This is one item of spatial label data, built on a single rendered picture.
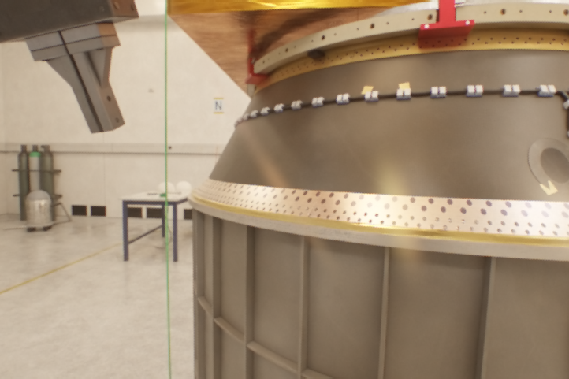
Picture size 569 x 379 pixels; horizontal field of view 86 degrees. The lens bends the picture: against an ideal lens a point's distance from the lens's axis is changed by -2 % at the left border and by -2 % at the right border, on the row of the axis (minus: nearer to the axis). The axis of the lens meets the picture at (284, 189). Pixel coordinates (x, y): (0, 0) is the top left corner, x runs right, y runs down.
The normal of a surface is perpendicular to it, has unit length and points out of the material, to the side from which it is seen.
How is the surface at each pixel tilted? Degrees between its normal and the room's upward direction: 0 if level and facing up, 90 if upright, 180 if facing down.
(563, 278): 90
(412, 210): 43
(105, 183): 90
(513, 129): 62
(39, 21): 114
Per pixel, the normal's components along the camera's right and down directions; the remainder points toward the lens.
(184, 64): -0.08, 0.07
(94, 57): -0.07, 0.47
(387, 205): -0.28, -0.69
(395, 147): -0.36, -0.41
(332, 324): -0.51, 0.06
